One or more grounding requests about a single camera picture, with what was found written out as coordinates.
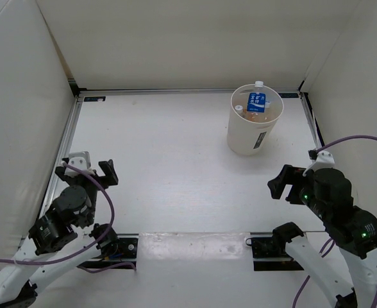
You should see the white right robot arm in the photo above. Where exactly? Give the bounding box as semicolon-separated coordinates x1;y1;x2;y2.
268;165;377;307

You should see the cream plastic bin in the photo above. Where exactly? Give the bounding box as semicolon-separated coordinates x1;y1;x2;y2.
227;83;284;156

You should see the blue label water bottle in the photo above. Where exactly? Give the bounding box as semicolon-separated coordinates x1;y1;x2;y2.
247;92;271;113

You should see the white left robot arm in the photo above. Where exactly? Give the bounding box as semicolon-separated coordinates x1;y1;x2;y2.
0;156;119;307

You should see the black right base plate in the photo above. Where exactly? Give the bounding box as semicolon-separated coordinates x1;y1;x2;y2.
245;233;303;272

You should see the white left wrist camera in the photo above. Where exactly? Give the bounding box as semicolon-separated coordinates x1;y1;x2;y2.
64;151;92;178

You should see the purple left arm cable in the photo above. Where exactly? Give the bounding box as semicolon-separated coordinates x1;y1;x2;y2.
0;162;138;273

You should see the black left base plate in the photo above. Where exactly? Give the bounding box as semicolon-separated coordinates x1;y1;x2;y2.
81;234;139;270

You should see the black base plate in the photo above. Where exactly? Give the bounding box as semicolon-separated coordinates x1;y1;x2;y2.
245;233;303;272
81;234;139;270

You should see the orange juice bottle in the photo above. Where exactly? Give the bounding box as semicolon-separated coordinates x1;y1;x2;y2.
243;110;272;123

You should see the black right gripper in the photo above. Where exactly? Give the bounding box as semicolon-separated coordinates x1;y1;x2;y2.
267;164;330;220

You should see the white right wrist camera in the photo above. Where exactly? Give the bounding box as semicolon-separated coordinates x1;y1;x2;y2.
303;150;335;176

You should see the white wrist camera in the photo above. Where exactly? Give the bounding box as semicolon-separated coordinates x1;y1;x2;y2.
64;151;92;178
303;150;335;176

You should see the clear square water bottle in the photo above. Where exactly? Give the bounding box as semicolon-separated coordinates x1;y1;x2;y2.
234;105;244;114

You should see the aluminium table edge rail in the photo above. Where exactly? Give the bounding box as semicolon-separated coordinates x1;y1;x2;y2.
37;95;82;218

